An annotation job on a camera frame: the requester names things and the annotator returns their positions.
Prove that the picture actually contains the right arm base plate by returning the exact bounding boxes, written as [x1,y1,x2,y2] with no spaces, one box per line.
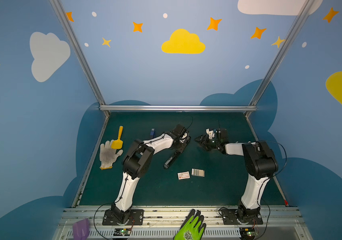
[219,208,264,225]

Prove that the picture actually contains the aluminium frame crossbar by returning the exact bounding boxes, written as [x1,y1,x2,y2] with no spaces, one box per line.
[99,105,257,112]

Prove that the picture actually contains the yellow plastic scoop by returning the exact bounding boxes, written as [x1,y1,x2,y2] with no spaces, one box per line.
[111,126,123,150]

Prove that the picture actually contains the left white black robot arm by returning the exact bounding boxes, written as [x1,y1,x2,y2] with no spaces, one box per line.
[110,133,191,224]

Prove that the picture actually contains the white fabric glove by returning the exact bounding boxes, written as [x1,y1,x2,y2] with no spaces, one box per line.
[99,140,123,170]

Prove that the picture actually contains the green black work glove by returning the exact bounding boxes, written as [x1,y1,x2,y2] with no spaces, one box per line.
[174,209,207,240]

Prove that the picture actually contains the red white staple box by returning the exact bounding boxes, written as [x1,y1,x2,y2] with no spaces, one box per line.
[178,171,191,180]

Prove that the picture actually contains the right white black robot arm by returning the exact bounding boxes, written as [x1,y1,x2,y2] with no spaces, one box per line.
[195,135,279,224]

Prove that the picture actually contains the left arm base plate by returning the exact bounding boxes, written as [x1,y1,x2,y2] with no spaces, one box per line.
[102,209,144,226]

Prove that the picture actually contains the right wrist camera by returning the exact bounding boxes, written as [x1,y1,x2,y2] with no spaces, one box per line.
[206,128,228,142]

